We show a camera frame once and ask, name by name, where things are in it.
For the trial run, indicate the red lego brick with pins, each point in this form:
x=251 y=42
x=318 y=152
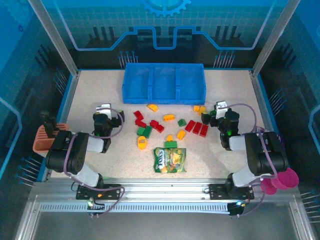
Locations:
x=154 y=123
x=138 y=114
x=204 y=130
x=190 y=126
x=197 y=128
x=140 y=123
x=160 y=128

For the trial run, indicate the orange-yellow lego brick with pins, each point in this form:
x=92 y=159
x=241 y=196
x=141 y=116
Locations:
x=196 y=108

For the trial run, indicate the large yellow lego brick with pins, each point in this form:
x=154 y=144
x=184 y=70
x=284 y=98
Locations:
x=139 y=145

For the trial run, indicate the small yellow lego brick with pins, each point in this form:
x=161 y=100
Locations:
x=169 y=137

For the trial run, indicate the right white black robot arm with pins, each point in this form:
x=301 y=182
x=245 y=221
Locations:
x=265 y=155

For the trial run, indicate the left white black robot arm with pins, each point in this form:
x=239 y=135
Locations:
x=67 y=155

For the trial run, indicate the yellow rounded lego brick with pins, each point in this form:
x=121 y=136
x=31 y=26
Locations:
x=152 y=107

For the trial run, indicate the black tool in rack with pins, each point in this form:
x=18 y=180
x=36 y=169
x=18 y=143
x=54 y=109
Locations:
x=48 y=122

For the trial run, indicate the green yellow candy bag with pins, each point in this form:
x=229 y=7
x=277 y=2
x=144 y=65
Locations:
x=170 y=160

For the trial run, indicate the blue three-compartment bin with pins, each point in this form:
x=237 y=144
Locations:
x=163 y=82

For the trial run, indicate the orange slotted rack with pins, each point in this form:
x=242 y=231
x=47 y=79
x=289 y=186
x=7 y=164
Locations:
x=41 y=142

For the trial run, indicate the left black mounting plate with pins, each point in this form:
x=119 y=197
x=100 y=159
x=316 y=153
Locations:
x=113 y=188

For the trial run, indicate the black mounting plate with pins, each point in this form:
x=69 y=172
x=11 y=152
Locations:
x=113 y=188
x=215 y=191

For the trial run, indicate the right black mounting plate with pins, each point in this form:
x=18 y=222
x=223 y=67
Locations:
x=215 y=191

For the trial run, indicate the magenta plastic goblet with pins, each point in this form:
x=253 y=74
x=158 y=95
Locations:
x=287 y=178

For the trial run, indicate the black controller board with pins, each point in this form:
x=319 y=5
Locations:
x=93 y=206
x=236 y=208

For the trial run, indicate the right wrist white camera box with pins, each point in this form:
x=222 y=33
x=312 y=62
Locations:
x=221 y=110

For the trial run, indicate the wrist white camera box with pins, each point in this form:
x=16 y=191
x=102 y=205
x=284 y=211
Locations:
x=103 y=108
x=221 y=110

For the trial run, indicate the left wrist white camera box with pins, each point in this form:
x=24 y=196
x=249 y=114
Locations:
x=103 y=108

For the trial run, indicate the aluminium front rail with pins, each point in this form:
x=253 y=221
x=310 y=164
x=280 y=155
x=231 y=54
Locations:
x=162 y=190

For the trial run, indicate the aluminium frame post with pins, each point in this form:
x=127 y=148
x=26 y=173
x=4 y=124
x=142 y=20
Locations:
x=55 y=37
x=275 y=37

